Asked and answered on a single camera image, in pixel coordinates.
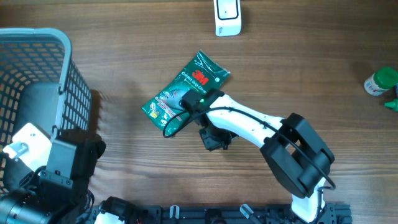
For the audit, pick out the green 3M gloves packet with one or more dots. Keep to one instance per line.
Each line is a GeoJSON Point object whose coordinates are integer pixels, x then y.
{"type": "Point", "coordinates": [201, 74]}

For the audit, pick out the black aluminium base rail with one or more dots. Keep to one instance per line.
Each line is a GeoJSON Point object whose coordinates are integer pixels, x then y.
{"type": "Point", "coordinates": [333, 213]}

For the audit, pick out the red sauce bottle green cap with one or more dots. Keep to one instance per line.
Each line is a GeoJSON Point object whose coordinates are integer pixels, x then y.
{"type": "Point", "coordinates": [393, 105]}

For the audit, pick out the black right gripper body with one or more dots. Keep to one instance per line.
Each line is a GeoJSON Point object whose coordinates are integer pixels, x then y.
{"type": "Point", "coordinates": [214, 137]}

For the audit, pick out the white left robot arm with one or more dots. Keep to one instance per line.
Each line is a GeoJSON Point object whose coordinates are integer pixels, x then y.
{"type": "Point", "coordinates": [26, 204]}

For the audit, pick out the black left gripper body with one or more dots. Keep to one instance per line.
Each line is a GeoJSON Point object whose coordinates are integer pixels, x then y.
{"type": "Point", "coordinates": [83, 191]}

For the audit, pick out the green lid plastic jar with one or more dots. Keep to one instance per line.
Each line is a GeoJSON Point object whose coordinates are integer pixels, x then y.
{"type": "Point", "coordinates": [381, 81]}

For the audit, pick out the grey plastic mesh basket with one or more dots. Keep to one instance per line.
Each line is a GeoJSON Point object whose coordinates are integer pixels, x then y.
{"type": "Point", "coordinates": [40, 84]}

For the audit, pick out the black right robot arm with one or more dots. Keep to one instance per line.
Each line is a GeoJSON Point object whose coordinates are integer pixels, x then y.
{"type": "Point", "coordinates": [298, 157]}

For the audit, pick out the white barcode scanner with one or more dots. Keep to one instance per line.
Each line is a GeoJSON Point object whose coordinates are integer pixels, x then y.
{"type": "Point", "coordinates": [228, 20]}

